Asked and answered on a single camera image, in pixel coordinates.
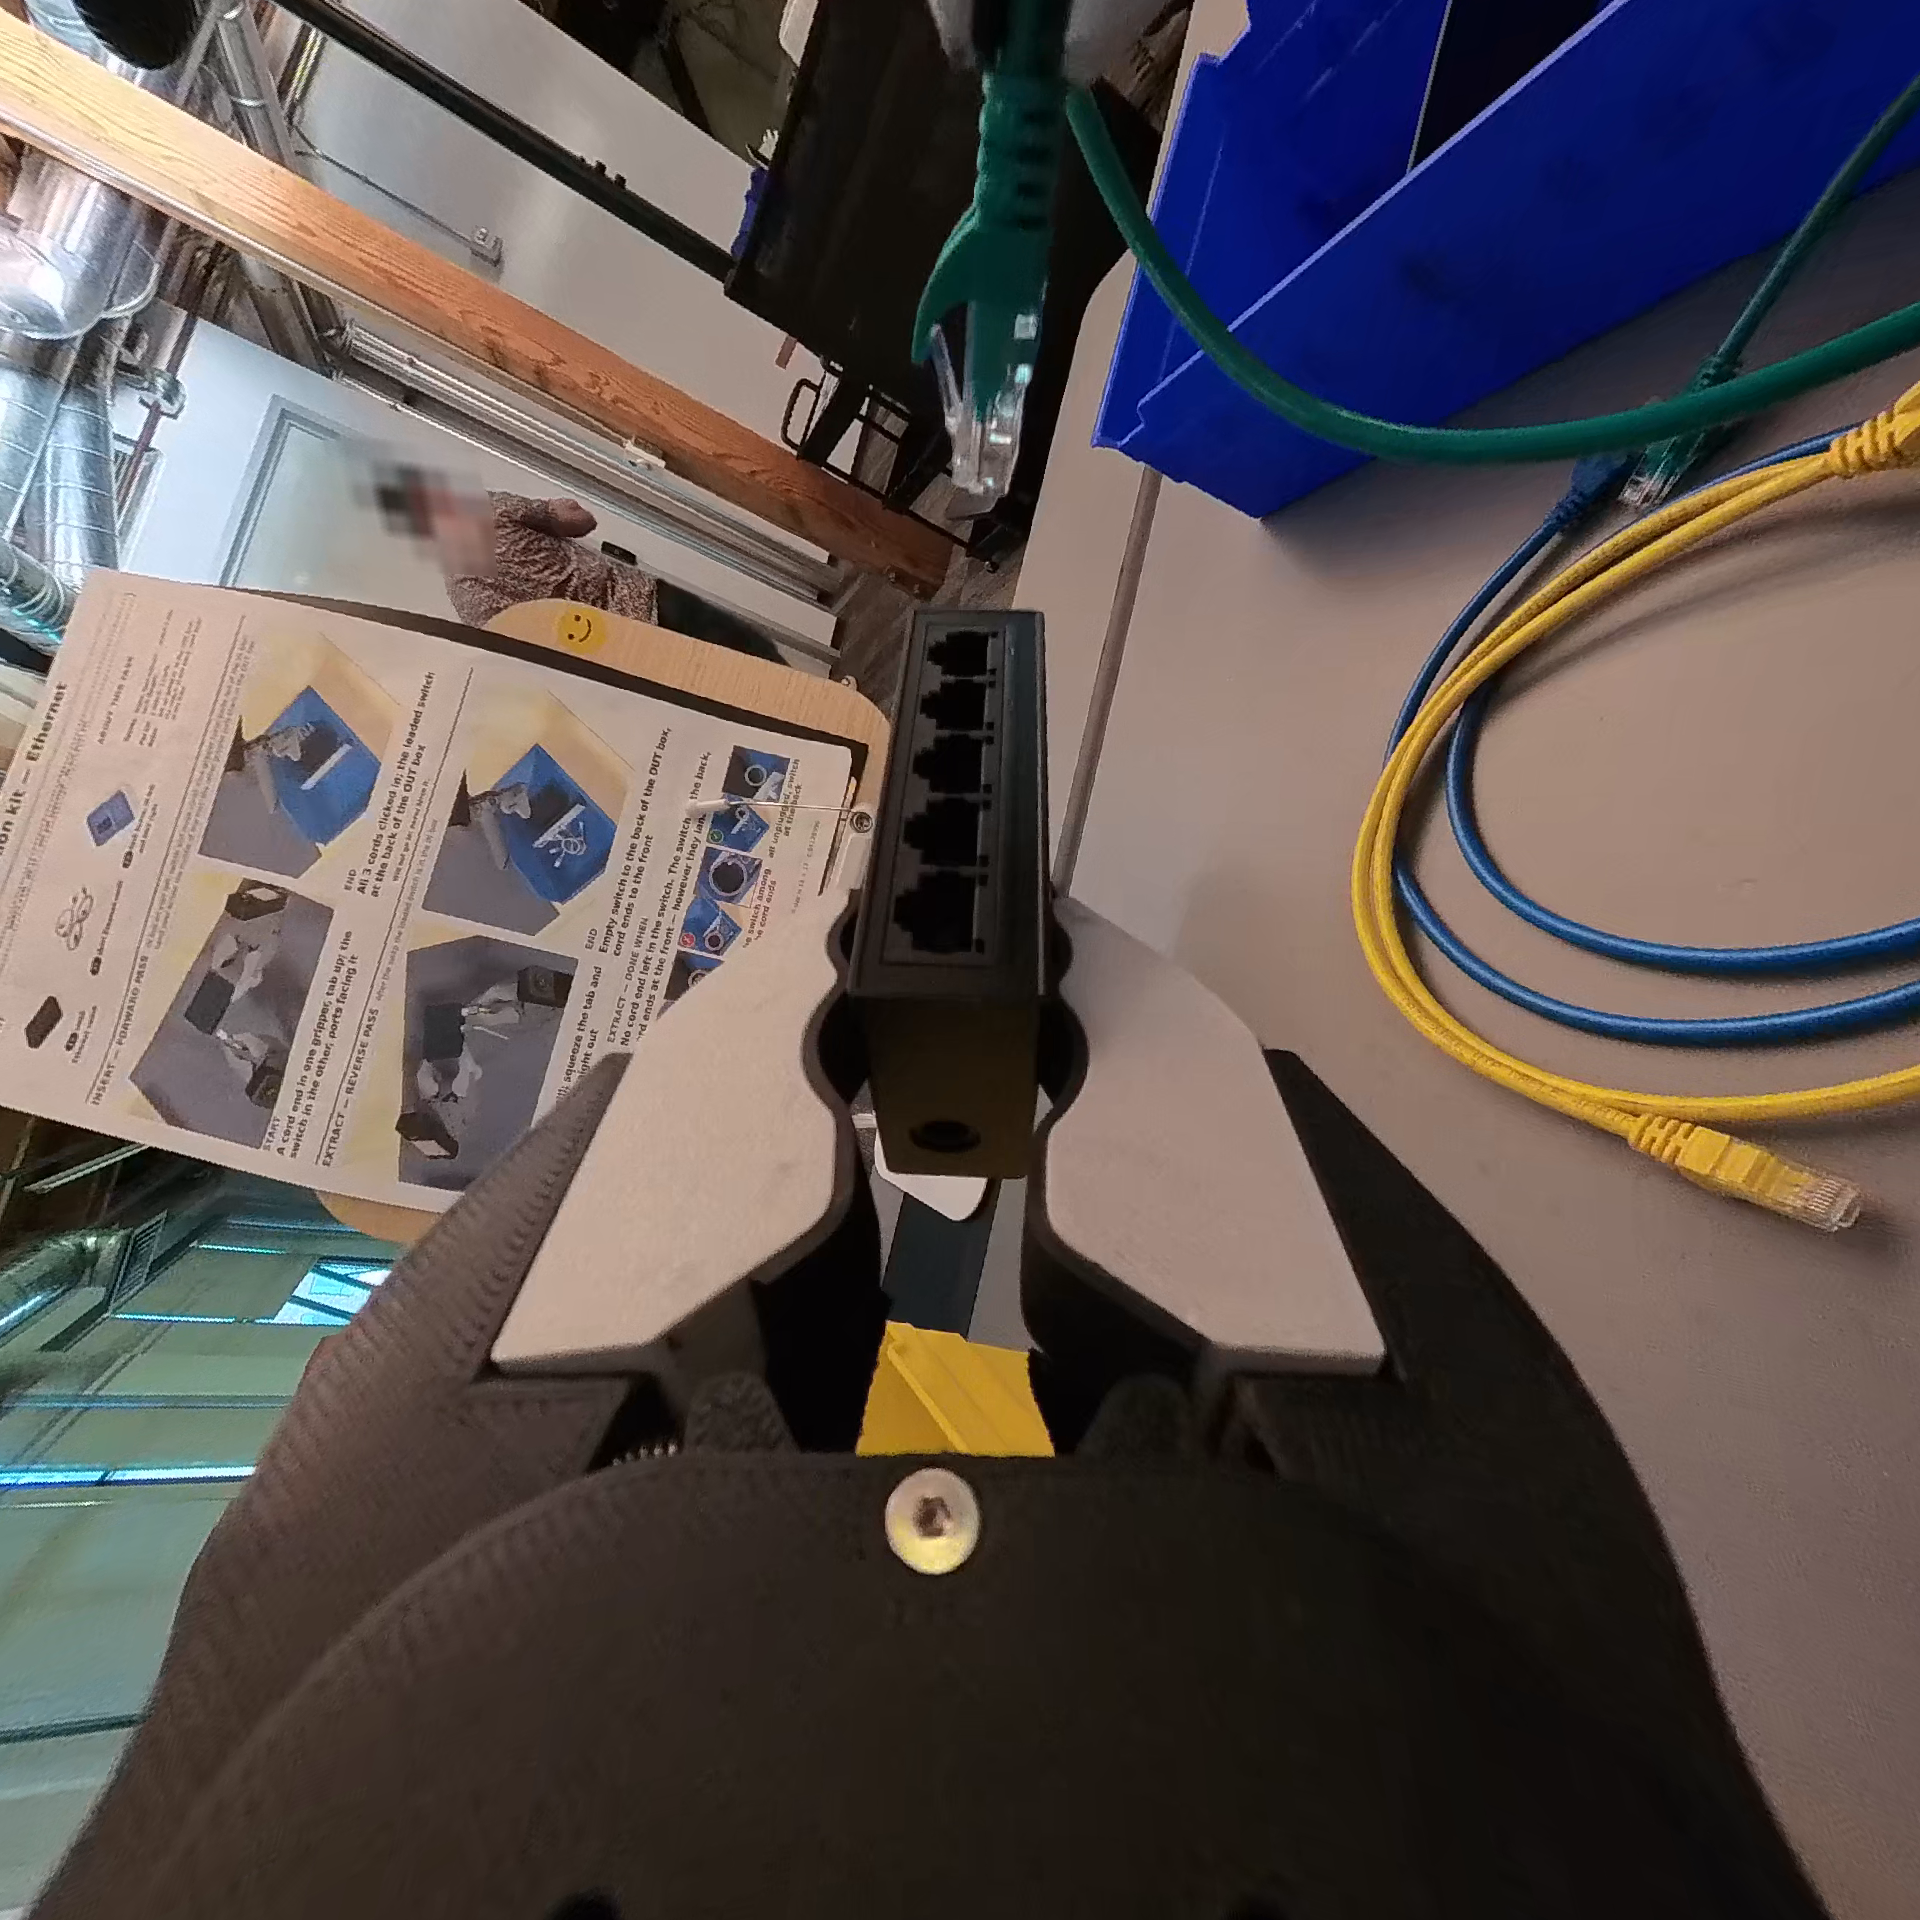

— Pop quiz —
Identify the black mesh office chair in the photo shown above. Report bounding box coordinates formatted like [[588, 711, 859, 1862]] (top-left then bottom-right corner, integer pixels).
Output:
[[724, 0, 1157, 559]]

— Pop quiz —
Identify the yellow ethernet cable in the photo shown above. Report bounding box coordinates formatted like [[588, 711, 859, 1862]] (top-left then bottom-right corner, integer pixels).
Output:
[[1350, 379, 1920, 1237]]

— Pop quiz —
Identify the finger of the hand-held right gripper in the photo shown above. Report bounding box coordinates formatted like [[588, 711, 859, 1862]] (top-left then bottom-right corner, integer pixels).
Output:
[[931, 0, 1152, 73]]

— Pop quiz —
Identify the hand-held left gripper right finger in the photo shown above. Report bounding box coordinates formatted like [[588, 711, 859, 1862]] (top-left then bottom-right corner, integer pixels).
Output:
[[1025, 894, 1392, 1379]]

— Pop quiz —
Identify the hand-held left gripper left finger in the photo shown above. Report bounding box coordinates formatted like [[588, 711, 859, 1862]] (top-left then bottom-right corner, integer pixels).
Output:
[[489, 901, 875, 1377]]

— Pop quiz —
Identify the blue plastic bin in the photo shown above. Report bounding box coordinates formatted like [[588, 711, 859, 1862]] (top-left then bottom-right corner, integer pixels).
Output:
[[1093, 0, 1920, 518]]

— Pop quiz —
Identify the black ethernet switch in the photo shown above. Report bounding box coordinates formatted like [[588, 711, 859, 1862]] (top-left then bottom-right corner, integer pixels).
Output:
[[847, 611, 1054, 1182]]

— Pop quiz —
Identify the wooden instruction board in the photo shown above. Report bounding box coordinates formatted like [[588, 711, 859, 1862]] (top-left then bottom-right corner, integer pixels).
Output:
[[0, 567, 896, 1244]]

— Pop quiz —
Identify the wide round silver duct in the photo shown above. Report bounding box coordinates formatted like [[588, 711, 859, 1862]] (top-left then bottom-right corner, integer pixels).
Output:
[[0, 150, 167, 633]]

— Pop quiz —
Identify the wooden post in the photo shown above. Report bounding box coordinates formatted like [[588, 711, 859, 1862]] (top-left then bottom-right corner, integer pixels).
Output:
[[0, 15, 958, 597]]

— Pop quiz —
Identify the yellow plastic bin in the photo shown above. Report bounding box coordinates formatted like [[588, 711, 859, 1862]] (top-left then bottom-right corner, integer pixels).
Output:
[[857, 1323, 1057, 1457]]

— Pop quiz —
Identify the blue ethernet cable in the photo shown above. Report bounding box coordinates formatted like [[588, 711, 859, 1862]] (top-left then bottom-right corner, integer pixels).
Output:
[[1383, 427, 1920, 1047]]

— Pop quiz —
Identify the green ethernet cable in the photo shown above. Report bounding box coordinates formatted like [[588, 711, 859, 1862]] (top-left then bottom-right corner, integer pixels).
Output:
[[912, 0, 1920, 515]]

